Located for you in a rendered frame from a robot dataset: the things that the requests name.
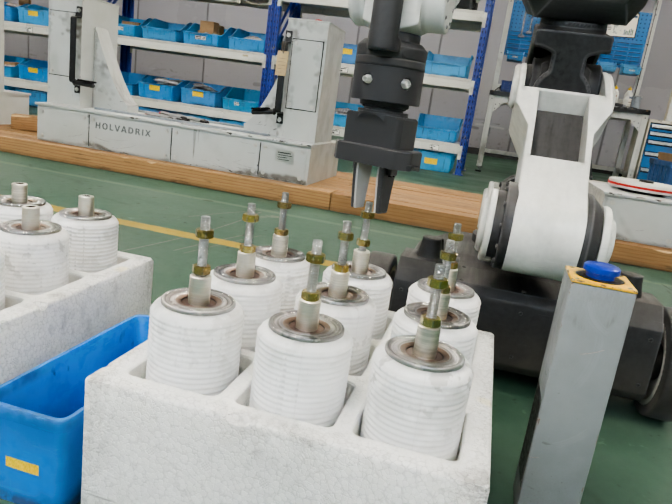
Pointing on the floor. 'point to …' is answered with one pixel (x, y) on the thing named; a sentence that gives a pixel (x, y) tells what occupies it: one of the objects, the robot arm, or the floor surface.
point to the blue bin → (55, 417)
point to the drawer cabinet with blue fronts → (657, 138)
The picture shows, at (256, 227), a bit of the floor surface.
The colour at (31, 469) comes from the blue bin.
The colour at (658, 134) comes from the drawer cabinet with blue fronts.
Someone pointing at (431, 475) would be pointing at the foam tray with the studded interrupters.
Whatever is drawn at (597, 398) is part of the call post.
